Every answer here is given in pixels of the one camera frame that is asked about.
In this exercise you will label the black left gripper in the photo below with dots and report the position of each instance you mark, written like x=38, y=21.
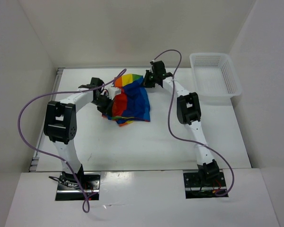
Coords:
x=107, y=109

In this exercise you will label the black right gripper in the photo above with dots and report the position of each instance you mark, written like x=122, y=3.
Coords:
x=146, y=82

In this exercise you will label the rainbow striped shorts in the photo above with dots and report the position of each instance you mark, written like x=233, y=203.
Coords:
x=132, y=104

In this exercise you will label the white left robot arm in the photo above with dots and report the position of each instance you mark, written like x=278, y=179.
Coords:
x=60, y=125

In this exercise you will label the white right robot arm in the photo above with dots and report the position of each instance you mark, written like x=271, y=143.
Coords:
x=188, y=112

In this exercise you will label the white plastic basket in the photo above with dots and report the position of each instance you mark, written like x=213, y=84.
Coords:
x=214, y=75

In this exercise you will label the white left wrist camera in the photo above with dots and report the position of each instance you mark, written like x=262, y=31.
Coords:
x=113, y=92

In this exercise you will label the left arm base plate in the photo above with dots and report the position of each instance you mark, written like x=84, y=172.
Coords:
x=72, y=192

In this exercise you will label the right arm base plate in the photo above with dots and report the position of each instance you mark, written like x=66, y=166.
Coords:
x=195, y=188

